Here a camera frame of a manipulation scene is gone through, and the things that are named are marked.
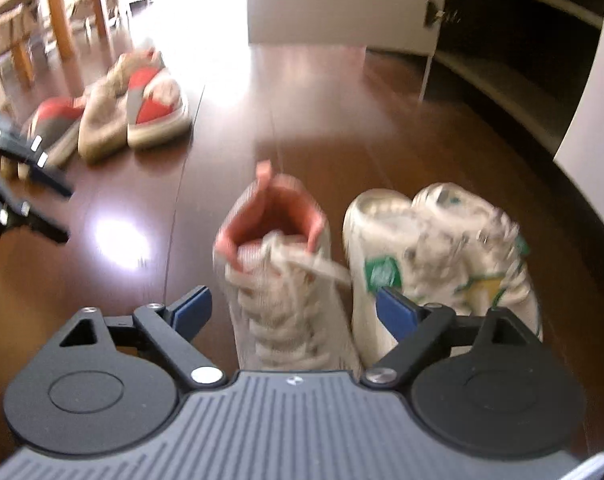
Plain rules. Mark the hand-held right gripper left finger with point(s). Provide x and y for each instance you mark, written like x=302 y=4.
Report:
x=192 y=307

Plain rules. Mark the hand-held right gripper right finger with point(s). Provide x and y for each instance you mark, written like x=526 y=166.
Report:
x=397 y=312

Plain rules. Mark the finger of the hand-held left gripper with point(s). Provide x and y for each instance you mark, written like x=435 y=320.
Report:
x=22 y=215
x=37 y=157

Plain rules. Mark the red grey slipper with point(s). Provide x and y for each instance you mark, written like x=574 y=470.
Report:
x=57 y=115

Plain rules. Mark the white sneaker with green trim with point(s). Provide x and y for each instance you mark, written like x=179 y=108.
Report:
x=474 y=255
x=369 y=240

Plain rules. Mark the white sneaker with pink lining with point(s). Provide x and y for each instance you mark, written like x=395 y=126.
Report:
x=282 y=300

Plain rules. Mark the white shoe cabinet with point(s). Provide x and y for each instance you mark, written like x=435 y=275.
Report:
x=517 y=55

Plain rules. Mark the beige slipper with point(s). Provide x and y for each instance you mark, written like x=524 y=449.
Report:
x=102 y=120

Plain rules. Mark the wooden bench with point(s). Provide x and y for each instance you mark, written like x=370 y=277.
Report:
x=12 y=35

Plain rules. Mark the red white slipper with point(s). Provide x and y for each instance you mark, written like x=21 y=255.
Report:
x=154 y=102

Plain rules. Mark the wooden table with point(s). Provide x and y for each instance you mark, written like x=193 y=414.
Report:
x=59 y=5

